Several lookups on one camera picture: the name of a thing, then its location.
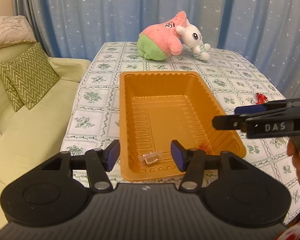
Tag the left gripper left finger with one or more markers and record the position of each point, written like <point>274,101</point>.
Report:
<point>98,163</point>

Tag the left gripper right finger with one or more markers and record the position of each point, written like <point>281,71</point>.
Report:
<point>190,161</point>

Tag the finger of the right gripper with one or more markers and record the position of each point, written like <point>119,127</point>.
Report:
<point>252,109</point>
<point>230,122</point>

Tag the red snack packet white label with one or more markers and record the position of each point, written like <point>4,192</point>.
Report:
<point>261,98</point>

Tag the small red candy packet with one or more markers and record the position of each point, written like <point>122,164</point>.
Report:
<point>206,148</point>

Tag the clear candy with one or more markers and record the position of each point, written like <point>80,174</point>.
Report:
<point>150,158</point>

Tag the orange plastic tray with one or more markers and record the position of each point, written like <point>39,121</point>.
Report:
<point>158,107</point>

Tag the green floral tablecloth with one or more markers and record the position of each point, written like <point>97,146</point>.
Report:
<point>232,79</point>

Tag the light green sofa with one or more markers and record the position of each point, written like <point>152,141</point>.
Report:
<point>30,136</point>

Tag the blue star curtain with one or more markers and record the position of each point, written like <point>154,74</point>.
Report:
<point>266,32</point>

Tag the white bunny plush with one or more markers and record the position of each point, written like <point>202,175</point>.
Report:
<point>192,38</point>

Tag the green zigzag cushion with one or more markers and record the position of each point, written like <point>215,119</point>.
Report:
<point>31,75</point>
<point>12,94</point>

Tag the pink green star plush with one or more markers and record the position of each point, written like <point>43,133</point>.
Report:
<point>160,41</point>

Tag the beige embroidered pillow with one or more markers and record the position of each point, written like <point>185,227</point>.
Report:
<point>15,30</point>

